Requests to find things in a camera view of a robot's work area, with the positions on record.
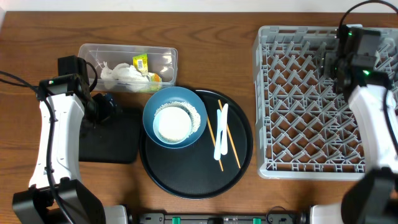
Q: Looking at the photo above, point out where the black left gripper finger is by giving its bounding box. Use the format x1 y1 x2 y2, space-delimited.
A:
99 94 119 109
104 108 123 120

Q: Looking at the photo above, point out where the white napkin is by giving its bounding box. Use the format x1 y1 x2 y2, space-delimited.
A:
118 65 150 92
100 62 127 90

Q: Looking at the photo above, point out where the yellow snack wrapper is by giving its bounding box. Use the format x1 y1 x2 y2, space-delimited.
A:
132 54 162 82

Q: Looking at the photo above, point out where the light blue small bowl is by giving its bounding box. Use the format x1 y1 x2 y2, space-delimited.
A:
153 106 192 144

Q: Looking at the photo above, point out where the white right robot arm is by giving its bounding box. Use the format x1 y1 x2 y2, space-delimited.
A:
308 51 397 223

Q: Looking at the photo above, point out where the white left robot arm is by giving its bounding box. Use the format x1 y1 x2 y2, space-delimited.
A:
12 73 128 223

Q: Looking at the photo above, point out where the clear plastic waste bin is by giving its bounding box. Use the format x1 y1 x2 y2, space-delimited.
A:
78 44 178 93

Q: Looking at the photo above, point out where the grey dishwasher rack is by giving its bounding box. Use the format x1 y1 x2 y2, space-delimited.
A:
252 26 397 181

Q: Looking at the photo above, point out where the black rectangular tray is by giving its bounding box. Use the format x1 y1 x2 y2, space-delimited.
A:
79 108 142 164

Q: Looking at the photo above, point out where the dark blue plate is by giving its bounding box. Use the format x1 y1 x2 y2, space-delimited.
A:
142 86 208 149

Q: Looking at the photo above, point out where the right wooden chopstick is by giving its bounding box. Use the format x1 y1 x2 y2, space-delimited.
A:
218 100 241 169

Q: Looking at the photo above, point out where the round black serving tray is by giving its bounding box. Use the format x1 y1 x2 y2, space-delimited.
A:
139 90 253 199

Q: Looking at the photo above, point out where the black rail with green clips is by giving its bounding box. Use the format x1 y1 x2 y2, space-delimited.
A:
133 211 310 224

